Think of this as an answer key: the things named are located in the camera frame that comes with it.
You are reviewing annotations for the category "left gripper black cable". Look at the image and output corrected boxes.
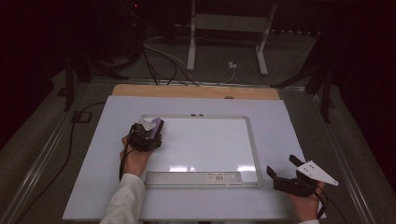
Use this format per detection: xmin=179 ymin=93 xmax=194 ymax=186
xmin=119 ymin=145 xmax=135 ymax=182

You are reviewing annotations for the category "metal floor rail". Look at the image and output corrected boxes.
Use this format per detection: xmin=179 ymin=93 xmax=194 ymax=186
xmin=309 ymin=91 xmax=376 ymax=224
xmin=0 ymin=78 xmax=94 ymax=224

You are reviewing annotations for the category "black stand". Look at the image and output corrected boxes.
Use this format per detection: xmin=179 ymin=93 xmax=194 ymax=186
xmin=64 ymin=46 xmax=129 ymax=112
xmin=270 ymin=31 xmax=336 ymax=124

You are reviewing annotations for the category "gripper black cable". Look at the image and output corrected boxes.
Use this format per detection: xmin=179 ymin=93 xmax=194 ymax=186
xmin=312 ymin=183 xmax=347 ymax=224
xmin=119 ymin=145 xmax=135 ymax=182

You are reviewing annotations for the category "black floor box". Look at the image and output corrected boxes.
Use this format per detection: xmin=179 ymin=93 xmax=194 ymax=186
xmin=72 ymin=110 xmax=93 ymax=124

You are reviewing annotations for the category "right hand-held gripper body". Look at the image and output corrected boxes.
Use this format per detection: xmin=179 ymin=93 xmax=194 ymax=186
xmin=273 ymin=160 xmax=340 ymax=198

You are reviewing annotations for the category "white floor cable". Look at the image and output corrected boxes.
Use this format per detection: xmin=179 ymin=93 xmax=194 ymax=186
xmin=142 ymin=41 xmax=236 ymax=86

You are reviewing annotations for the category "purple and black whiteboard eraser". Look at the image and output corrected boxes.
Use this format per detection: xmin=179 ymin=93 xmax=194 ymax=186
xmin=148 ymin=117 xmax=165 ymax=140

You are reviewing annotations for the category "large white sheet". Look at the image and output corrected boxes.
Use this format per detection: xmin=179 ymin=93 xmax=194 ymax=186
xmin=62 ymin=94 xmax=327 ymax=222

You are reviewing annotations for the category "thin black floor cable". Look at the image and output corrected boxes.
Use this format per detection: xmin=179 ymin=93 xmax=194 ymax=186
xmin=140 ymin=48 xmax=200 ymax=88

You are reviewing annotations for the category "silver framed whiteboard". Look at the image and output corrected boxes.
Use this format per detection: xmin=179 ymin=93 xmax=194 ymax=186
xmin=138 ymin=114 xmax=263 ymax=189

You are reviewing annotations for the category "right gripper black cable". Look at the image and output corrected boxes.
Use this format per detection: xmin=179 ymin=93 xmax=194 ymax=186
xmin=312 ymin=183 xmax=347 ymax=224

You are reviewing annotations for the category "person's right hand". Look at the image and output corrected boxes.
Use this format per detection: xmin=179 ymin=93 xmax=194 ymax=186
xmin=288 ymin=181 xmax=327 ymax=222

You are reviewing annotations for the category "power strip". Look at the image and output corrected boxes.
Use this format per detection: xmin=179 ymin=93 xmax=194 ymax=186
xmin=270 ymin=28 xmax=321 ymax=36

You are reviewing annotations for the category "wooden board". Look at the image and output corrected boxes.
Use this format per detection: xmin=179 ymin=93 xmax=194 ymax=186
xmin=111 ymin=83 xmax=281 ymax=101

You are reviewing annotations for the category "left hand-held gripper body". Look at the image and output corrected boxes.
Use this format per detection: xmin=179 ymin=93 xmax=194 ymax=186
xmin=126 ymin=117 xmax=163 ymax=153

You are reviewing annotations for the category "grey metal stand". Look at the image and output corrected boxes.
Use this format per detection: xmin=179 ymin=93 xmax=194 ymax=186
xmin=186 ymin=0 xmax=278 ymax=77

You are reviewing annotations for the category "person's left hand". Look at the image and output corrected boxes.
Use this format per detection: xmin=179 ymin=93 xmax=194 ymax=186
xmin=120 ymin=134 xmax=153 ymax=178

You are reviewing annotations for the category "long black floor cable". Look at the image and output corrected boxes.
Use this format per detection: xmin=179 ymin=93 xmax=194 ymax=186
xmin=13 ymin=101 xmax=107 ymax=224

